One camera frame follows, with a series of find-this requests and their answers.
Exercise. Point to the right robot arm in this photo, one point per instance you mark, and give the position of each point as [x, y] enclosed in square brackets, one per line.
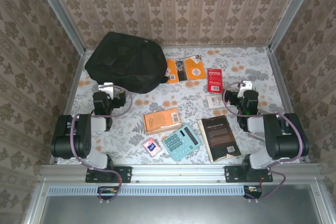
[283, 140]

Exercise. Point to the red card package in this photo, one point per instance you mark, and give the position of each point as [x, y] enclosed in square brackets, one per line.
[214, 81]

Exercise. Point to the orange-brown paperback book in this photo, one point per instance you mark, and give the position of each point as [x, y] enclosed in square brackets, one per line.
[161, 120]

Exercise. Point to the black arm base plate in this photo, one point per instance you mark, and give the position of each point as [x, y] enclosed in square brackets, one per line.
[126, 174]
[232, 174]

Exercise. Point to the aluminium side rail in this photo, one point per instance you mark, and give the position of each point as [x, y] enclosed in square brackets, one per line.
[70, 95]
[284, 90]

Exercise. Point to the black paperback book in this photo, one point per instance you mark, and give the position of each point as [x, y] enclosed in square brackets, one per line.
[219, 137]

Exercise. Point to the grey metal sheet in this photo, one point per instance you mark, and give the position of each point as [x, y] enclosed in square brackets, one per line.
[183, 211]

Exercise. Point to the orange open booklet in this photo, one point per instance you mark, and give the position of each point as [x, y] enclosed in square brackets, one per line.
[194, 69]

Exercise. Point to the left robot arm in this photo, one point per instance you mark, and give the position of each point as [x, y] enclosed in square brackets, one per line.
[73, 140]

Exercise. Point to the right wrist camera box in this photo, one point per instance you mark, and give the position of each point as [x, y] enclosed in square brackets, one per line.
[246, 85]

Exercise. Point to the white barcode package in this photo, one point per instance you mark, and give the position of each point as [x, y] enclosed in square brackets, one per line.
[214, 102]

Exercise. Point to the black backpack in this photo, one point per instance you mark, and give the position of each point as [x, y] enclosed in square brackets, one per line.
[126, 64]

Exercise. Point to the aluminium frame post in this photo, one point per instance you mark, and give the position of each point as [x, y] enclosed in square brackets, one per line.
[291, 11]
[60, 14]

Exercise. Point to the pink tissue pack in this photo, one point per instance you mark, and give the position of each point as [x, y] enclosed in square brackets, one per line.
[151, 146]

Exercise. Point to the aluminium mounting rail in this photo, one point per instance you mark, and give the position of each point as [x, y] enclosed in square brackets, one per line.
[178, 172]

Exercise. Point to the grey rectangular case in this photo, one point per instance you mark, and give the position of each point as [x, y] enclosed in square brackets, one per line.
[256, 136]

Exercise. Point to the teal calculator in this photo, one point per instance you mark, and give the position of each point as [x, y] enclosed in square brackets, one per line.
[181, 142]

